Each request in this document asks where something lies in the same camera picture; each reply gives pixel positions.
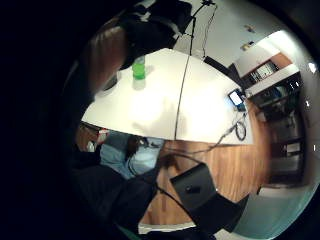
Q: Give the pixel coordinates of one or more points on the dark shelf unit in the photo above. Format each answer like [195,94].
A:
[278,100]

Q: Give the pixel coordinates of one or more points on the smartphone with lit screen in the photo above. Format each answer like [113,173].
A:
[236,98]

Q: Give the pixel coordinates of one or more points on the black tripod stand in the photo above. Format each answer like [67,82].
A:
[192,29]

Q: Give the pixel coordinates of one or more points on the black office chair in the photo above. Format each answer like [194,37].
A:
[200,195]

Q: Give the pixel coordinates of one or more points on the green plastic bottle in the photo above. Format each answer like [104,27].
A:
[138,69]

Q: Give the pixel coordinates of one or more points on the the person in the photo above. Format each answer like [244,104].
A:
[133,160]

